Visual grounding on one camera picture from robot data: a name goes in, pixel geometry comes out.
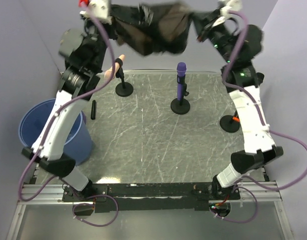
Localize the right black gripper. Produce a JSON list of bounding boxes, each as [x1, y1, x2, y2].
[[187, 8, 238, 66]]

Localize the black trash bag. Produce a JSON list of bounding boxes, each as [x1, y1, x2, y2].
[[109, 1, 219, 58]]

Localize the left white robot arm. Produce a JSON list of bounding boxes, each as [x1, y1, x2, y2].
[[21, 17, 117, 201]]

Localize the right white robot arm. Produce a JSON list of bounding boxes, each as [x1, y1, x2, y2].
[[192, 10, 284, 199]]

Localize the blue plastic trash bin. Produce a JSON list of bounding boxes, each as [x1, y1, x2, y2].
[[18, 98, 93, 166]]

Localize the purple microphone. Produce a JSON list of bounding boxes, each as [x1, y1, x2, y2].
[[176, 62, 187, 101]]

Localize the beige microphone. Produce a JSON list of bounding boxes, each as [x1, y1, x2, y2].
[[104, 54, 126, 81]]

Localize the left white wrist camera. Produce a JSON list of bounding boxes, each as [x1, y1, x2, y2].
[[78, 0, 112, 25]]

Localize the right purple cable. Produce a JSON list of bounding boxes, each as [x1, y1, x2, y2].
[[209, 9, 307, 223]]

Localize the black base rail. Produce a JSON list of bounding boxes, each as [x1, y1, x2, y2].
[[62, 182, 241, 213]]

